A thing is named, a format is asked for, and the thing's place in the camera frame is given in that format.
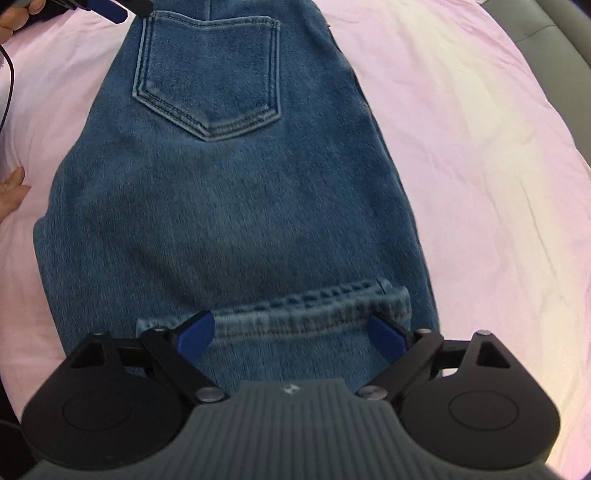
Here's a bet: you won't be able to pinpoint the person's left hand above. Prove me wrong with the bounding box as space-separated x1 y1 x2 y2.
0 0 46 44

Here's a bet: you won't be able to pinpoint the grey padded headboard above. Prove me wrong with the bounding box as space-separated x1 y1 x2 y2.
482 0 591 169

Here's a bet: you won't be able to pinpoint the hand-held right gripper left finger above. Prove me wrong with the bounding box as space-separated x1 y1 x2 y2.
69 311 230 404

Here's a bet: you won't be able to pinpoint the black cable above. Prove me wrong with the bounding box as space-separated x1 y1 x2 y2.
0 44 16 132

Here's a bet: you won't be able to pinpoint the pink bed sheet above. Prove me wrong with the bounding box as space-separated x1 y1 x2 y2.
0 0 591 480

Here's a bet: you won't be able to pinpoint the blue denim pants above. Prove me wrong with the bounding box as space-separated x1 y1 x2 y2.
32 0 439 398

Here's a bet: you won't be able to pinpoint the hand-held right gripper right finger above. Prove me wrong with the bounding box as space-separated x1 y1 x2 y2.
356 314 512 401

